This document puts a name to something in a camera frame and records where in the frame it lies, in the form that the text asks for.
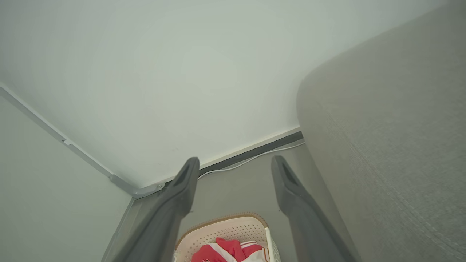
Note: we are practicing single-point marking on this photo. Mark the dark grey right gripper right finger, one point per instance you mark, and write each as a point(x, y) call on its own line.
point(305, 218)

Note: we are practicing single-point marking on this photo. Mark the cream perforated laundry basket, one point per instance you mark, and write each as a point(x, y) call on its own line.
point(233, 227)

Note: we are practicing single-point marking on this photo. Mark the red white-trimmed garment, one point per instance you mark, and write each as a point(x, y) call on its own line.
point(225, 249)

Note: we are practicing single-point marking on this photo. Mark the black baseboard strip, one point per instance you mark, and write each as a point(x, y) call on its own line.
point(251, 151)

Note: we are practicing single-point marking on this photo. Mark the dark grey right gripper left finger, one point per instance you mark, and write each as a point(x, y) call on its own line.
point(164, 218)

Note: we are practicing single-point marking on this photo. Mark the grey fabric sofa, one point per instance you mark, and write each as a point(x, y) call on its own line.
point(382, 145)

